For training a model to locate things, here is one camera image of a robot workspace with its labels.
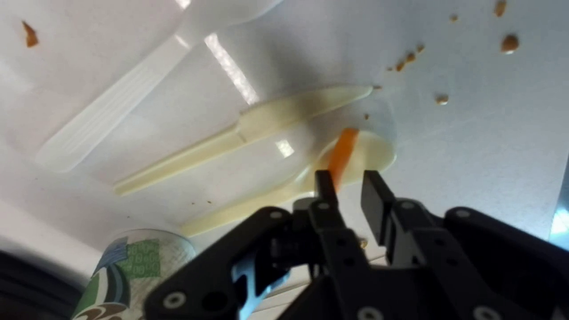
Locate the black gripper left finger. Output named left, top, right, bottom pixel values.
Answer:
left=145, top=169, right=381, bottom=320

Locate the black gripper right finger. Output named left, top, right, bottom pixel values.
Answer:
left=362, top=169, right=569, bottom=320

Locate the orange snack piece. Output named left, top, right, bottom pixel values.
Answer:
left=323, top=127, right=362, bottom=185

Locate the cream plastic spoon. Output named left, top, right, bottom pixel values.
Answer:
left=177, top=127, right=399, bottom=239

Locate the cream plastic knife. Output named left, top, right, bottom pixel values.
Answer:
left=113, top=86, right=376, bottom=200

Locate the patterned paper cup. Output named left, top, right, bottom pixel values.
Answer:
left=72, top=230, right=202, bottom=320

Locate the white plastic fork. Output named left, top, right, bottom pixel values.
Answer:
left=35, top=0, right=287, bottom=175

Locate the black coffee grinder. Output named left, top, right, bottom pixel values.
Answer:
left=0, top=248, right=86, bottom=320

